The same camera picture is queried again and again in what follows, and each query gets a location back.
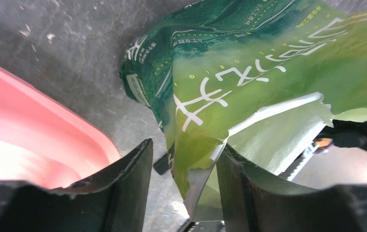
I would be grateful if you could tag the green cat litter bag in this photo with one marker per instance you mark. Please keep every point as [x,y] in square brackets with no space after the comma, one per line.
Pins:
[262,76]

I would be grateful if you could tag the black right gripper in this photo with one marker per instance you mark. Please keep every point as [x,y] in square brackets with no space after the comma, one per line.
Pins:
[346,134]

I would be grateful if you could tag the pink plastic litter box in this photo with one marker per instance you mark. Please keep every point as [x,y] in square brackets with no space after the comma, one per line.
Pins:
[45,143]

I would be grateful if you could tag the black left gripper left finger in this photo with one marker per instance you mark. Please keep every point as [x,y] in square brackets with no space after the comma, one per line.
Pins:
[113,199]

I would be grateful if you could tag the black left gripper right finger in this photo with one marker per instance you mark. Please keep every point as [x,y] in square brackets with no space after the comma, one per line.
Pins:
[255,200]

